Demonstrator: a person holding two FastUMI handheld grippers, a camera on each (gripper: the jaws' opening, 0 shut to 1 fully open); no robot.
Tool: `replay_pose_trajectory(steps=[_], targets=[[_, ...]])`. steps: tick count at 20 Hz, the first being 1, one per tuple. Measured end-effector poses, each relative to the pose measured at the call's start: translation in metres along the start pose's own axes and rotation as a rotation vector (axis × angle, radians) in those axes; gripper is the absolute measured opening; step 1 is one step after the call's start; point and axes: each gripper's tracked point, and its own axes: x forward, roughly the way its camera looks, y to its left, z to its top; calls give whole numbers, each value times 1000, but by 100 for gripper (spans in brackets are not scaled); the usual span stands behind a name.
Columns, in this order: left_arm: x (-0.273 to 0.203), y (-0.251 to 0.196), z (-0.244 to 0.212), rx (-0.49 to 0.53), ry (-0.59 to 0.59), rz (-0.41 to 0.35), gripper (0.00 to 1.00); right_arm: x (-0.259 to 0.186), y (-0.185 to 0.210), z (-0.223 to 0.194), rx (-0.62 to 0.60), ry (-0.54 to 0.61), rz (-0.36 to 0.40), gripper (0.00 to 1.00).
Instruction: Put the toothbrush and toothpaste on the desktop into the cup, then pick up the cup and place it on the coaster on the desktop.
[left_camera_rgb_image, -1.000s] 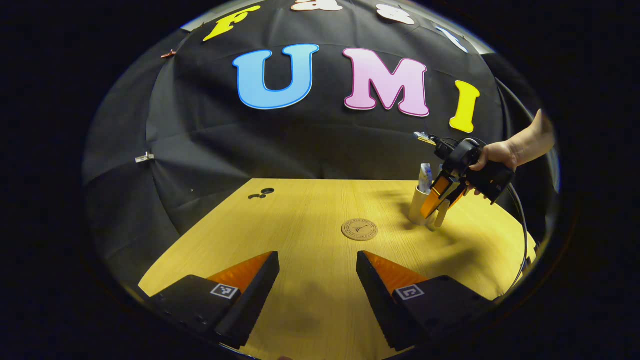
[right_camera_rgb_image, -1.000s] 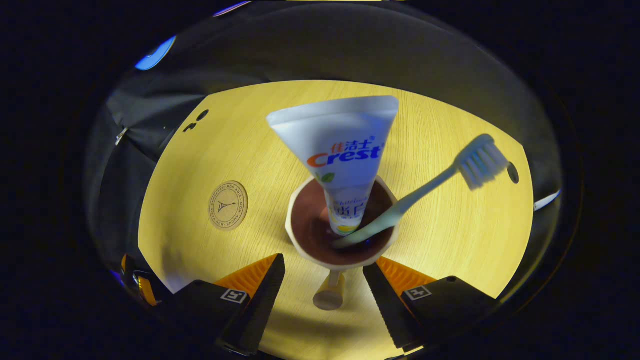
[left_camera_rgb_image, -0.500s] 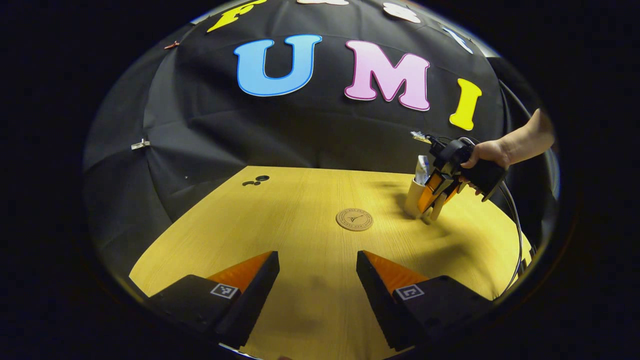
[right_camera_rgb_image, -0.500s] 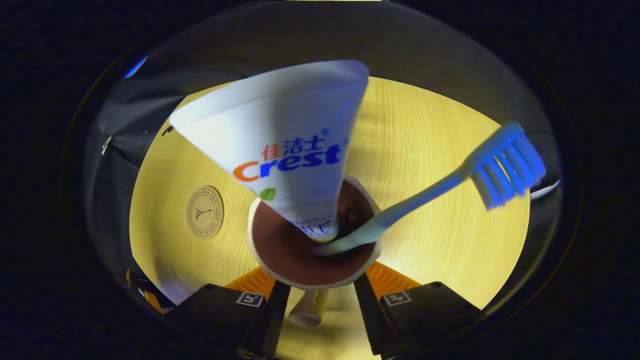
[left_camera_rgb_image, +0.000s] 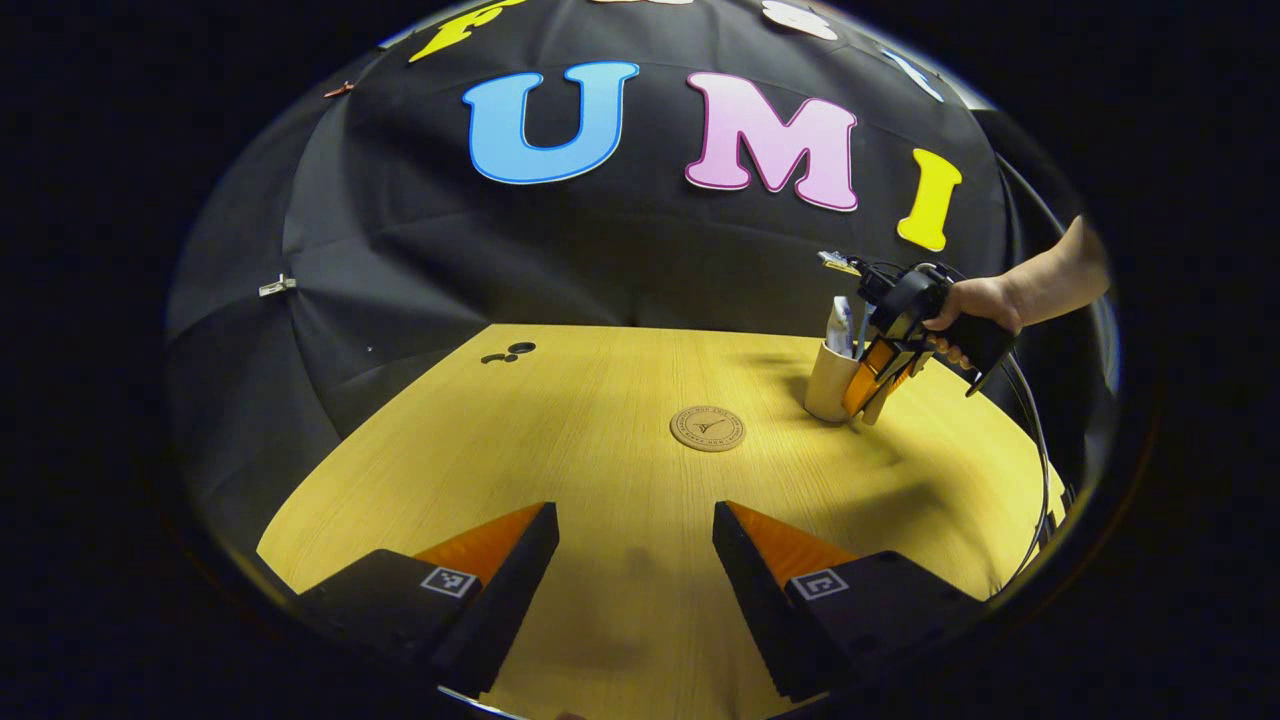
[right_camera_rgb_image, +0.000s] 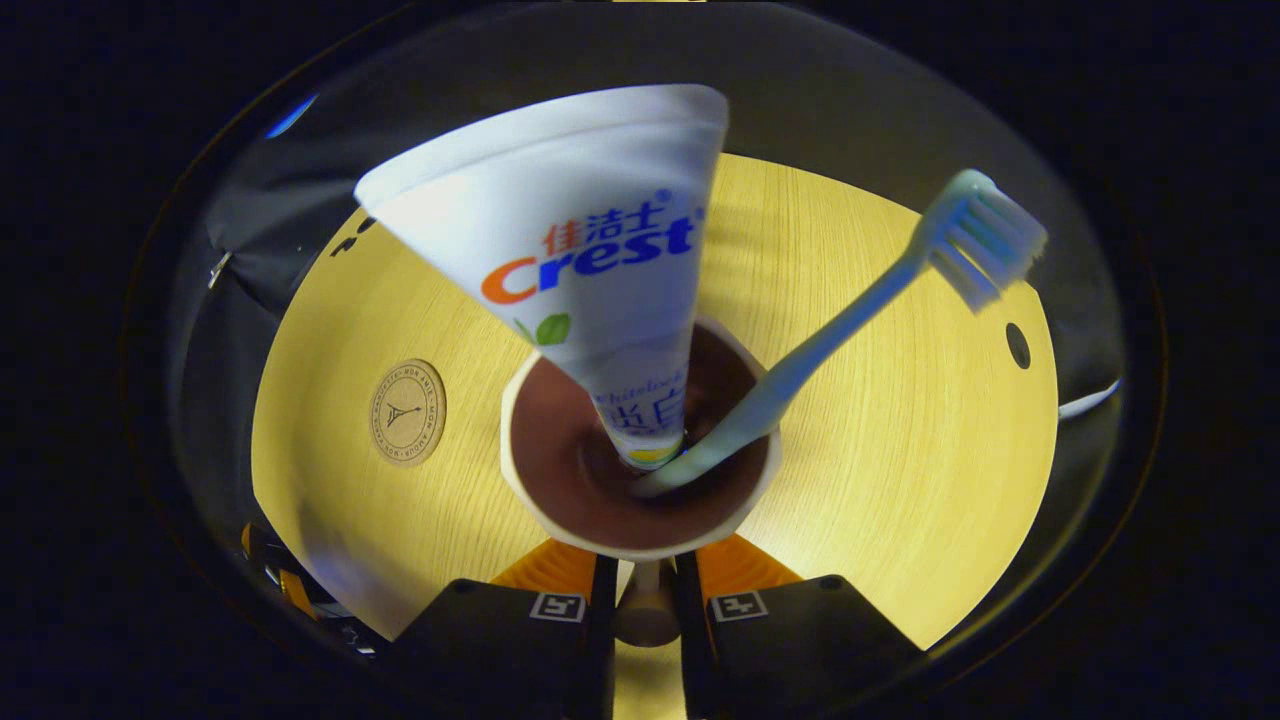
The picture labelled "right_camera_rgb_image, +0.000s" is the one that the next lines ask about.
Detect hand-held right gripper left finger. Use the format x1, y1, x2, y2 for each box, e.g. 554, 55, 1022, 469
388, 540, 620, 720

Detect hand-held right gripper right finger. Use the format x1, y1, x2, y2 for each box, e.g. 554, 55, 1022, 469
674, 534, 927, 720

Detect cream cup with wooden handle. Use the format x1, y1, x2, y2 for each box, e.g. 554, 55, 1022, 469
499, 315, 784, 648

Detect round brown coaster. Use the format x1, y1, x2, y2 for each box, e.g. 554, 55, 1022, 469
367, 358, 449, 469

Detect pale green toothbrush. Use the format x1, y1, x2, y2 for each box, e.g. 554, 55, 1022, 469
630, 168, 1050, 500

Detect white toothpaste tube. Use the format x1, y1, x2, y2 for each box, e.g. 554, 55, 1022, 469
354, 83, 731, 472

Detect wooden desktop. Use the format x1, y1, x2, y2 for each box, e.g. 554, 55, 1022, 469
250, 152, 1060, 720

